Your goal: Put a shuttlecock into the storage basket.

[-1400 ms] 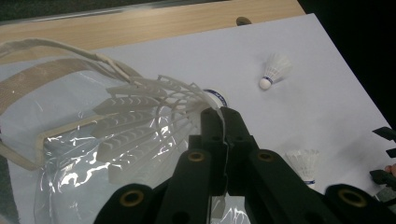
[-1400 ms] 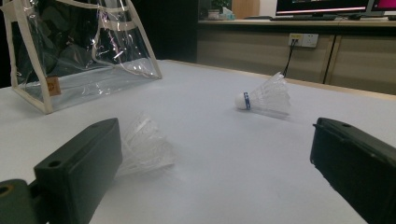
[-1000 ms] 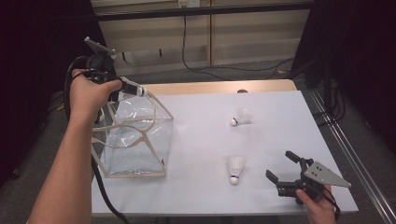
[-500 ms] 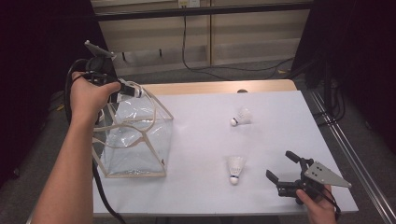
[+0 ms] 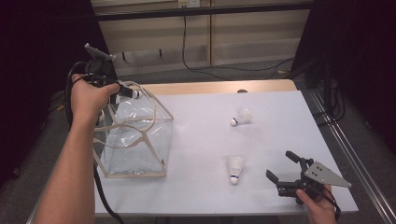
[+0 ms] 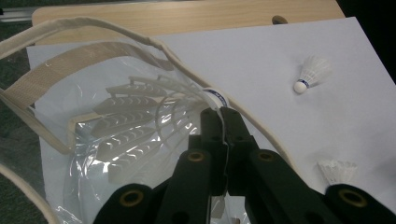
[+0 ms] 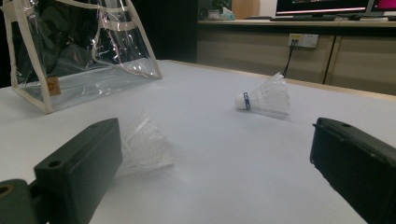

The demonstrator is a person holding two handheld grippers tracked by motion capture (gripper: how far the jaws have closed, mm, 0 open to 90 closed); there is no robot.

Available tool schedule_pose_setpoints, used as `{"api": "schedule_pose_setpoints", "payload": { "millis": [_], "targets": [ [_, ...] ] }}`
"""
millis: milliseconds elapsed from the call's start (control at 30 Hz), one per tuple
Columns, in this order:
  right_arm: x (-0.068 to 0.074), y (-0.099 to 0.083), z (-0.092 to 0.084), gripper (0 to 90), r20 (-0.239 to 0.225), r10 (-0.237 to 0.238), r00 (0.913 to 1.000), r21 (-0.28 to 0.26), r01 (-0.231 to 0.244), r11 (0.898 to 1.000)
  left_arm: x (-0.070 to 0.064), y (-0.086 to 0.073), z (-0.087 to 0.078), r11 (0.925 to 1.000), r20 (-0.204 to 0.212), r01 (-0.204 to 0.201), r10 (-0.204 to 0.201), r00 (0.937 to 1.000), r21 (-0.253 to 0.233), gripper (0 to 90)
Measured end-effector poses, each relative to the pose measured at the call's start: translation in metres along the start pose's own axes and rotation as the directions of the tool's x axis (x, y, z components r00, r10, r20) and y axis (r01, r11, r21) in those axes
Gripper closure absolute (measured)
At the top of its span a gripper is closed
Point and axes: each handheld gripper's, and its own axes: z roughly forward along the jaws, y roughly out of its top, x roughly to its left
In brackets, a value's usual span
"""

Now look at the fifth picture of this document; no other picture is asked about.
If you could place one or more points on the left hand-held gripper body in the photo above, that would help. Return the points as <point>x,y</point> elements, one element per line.
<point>99,70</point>

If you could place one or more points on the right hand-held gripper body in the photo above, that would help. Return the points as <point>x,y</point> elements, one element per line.
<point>322,174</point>

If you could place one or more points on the clear plastic bag beige trim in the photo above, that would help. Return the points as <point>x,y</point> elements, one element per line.
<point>140,146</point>

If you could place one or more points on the person's left hand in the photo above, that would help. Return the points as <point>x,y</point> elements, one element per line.
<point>88,99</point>

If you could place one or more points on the person's right hand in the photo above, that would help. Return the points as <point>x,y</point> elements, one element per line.
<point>319,211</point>

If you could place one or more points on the black curtain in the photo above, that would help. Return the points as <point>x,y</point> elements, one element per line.
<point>367,62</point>
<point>37,46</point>

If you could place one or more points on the dark round table grommet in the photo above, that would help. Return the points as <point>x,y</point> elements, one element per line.
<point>242,91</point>

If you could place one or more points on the black horizontal bar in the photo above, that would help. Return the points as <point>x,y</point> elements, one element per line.
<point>202,11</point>

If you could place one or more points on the light wooden cabinet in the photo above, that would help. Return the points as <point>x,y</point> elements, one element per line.
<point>249,34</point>

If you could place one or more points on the white wall socket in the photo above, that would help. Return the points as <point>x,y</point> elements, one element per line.
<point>188,3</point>

